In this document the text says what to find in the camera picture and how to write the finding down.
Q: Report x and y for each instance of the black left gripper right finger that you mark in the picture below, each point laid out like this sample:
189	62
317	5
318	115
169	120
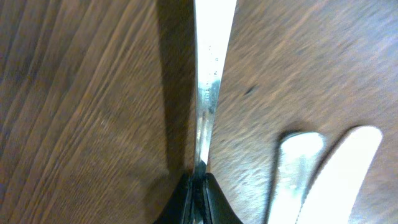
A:
216	208

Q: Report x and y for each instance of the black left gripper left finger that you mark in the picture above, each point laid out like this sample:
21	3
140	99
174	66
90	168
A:
178	209

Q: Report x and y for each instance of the large silver spoon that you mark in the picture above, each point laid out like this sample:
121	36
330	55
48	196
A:
297	160

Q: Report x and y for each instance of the pink plastic knife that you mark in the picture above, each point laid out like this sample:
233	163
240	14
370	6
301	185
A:
335	187

